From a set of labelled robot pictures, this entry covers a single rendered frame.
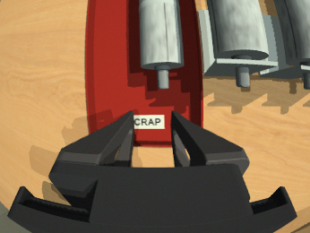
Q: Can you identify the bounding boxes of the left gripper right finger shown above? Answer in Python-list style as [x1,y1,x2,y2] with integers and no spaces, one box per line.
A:
[170,110,250,176]

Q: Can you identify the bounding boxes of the red rectangular tray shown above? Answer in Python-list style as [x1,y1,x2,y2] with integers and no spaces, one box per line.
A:
[85,0,203,147]

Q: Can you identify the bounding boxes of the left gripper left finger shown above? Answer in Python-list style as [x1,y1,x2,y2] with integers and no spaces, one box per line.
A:
[56,111,134,167]

